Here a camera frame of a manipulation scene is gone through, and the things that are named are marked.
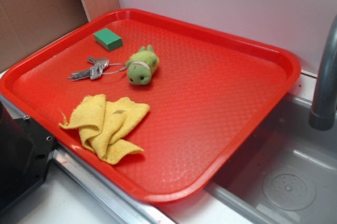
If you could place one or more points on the green rectangular block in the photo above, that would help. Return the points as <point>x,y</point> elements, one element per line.
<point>109,40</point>

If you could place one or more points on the red plastic tray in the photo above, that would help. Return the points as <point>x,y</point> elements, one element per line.
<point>209,93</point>

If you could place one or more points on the yellow crumpled cloth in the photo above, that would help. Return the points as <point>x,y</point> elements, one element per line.
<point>102,126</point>

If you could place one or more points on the silver key bunch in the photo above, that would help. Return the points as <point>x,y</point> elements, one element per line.
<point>97,69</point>

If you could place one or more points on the grey sink basin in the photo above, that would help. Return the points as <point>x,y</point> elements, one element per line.
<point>283,139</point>

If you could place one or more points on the sink drain cover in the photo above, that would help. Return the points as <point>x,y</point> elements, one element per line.
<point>289,189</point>

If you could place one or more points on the grey faucet spout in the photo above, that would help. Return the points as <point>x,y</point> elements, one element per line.
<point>323,109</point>

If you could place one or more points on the brown cardboard panel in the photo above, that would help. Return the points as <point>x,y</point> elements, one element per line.
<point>29,25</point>

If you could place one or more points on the green plush toy keychain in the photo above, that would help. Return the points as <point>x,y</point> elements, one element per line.
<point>142,65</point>

